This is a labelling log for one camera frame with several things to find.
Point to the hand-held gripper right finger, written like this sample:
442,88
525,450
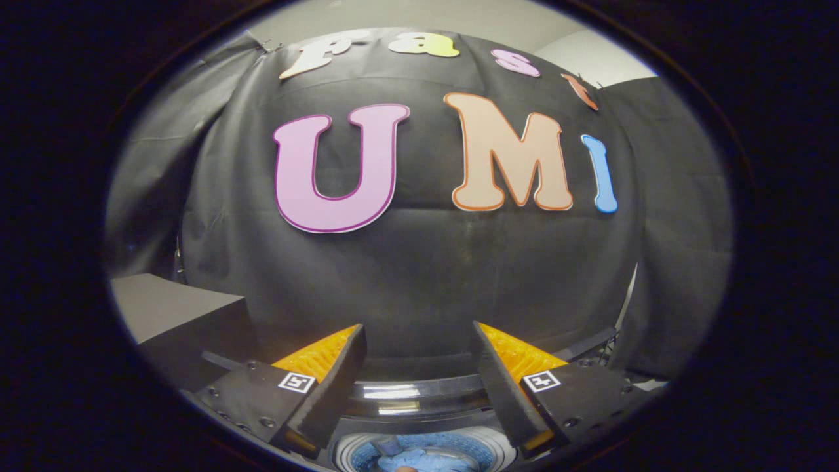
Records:
505,393

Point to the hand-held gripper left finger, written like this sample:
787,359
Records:
328,400

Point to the grey washing machine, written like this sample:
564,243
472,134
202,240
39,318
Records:
347,452

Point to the light blue button shirt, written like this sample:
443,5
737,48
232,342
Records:
426,459

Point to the black backdrop cloth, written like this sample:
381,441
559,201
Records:
426,275

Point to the beige cabinet with dark top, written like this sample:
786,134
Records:
170,301

